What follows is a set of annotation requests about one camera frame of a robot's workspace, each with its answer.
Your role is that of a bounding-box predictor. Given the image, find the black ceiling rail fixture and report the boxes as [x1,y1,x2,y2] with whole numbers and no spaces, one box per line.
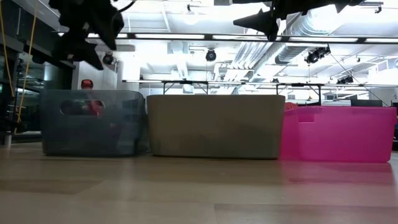
[363,1,384,15]

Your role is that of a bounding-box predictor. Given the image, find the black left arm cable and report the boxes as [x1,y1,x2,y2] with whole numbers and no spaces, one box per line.
[116,0,137,14]

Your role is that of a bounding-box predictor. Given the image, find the yellow extension cable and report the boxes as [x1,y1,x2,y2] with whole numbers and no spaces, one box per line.
[14,0,39,134]

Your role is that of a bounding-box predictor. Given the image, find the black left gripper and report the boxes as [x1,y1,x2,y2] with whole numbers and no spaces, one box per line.
[48,0,125,70]

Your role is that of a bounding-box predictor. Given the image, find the red translucent plastic bin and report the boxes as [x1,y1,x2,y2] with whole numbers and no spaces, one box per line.
[279,105,398,163]

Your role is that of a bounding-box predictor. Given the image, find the black spotlight cluster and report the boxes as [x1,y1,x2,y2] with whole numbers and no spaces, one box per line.
[303,45,332,65]

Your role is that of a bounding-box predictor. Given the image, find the person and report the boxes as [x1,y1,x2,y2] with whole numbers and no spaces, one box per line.
[60,78,106,118]

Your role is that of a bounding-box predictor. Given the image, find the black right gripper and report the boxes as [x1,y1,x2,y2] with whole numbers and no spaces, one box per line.
[231,0,364,42]

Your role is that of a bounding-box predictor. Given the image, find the black table leg frame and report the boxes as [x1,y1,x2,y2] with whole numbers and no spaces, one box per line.
[275,82,323,106]
[161,80,210,95]

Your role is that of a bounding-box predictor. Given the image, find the dark translucent plastic bin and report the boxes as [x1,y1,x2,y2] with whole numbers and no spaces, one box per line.
[39,89,149,157]

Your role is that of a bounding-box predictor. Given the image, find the LED light bar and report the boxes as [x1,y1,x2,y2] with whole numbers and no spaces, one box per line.
[86,32,398,45]

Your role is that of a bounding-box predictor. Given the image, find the silver ventilation duct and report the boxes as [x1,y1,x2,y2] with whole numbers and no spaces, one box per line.
[275,12,346,65]

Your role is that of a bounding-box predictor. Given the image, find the black monitor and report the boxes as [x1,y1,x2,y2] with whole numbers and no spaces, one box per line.
[350,99,384,108]

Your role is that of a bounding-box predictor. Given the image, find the light grey plastic bin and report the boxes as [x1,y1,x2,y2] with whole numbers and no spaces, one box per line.
[146,94,286,161]

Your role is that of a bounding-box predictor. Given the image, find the black spotlight pair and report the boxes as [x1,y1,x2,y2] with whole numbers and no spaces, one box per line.
[336,75,354,85]

